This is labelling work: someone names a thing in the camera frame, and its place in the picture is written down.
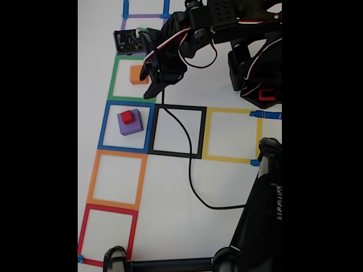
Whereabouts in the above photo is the orange square block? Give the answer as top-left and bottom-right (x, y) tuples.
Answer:
(129, 65), (150, 85)

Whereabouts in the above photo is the small red cube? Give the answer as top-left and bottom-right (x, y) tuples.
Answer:
(120, 110), (134, 125)

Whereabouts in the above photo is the purple square block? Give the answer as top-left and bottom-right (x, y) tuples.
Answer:
(117, 109), (143, 136)

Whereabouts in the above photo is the long blue tape strip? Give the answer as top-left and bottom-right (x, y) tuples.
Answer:
(249, 110), (282, 120)

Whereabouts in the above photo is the black tripod stand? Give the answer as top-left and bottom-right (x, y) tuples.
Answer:
(102, 137), (282, 272)

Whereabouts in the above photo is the red white servo wire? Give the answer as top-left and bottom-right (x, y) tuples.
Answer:
(239, 33), (282, 97)
(143, 16), (282, 69)

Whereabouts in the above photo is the green square frame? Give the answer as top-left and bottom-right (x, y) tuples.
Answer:
(107, 55), (159, 103)

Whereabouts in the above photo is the purple square frame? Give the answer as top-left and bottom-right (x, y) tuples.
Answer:
(120, 13), (171, 57)

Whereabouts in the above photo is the black square frame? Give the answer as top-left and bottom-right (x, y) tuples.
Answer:
(147, 104), (207, 159)

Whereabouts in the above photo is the blue square frame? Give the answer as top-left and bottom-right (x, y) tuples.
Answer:
(98, 100), (156, 155)

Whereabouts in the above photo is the yellow square frame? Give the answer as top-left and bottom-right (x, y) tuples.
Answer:
(201, 107), (263, 165)

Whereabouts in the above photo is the black camera cable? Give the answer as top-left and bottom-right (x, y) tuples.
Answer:
(141, 31), (250, 210)

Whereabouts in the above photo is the orange square frame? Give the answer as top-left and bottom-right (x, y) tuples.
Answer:
(86, 149), (148, 212)

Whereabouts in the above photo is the red square frame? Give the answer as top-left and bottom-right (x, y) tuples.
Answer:
(78, 203), (139, 268)

